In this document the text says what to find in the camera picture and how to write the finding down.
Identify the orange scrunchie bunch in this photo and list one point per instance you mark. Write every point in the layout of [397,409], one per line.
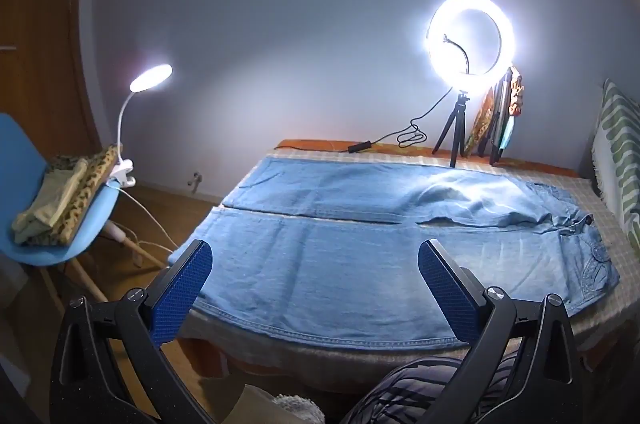
[517,96]

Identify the beige cloth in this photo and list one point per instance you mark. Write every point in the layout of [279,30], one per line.
[245,404]

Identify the white clip lamp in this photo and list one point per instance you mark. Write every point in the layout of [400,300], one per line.
[150,78]

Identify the blue plastic chair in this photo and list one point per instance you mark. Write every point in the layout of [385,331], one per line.
[15,164]

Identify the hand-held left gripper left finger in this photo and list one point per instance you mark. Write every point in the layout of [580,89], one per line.
[180,294]

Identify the green striped pillow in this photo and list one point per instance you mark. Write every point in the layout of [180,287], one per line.
[620,144]

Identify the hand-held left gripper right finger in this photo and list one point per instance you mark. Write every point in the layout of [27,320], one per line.
[450,294]

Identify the olive folded cloth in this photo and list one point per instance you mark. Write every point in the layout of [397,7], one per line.
[50,199]

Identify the folded silver tripod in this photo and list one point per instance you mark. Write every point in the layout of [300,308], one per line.
[501,119]

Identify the teal hanging cloth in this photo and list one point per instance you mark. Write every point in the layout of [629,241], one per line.
[507,131]

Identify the person's dark trousers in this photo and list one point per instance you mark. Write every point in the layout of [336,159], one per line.
[400,399]

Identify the black mini tripod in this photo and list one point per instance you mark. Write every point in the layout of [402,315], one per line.
[457,124]

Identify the white fluffy cloth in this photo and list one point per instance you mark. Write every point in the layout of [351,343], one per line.
[297,411]

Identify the beige checked blanket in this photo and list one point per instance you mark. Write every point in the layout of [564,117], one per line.
[300,364]

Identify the blue denim pants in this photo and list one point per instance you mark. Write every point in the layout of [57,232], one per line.
[325,264]

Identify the wall socket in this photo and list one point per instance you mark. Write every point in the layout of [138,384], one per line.
[195,181]

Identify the leopard print cloth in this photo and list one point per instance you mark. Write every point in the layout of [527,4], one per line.
[85,199]

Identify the wooden door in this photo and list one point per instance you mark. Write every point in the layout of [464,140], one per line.
[40,29]

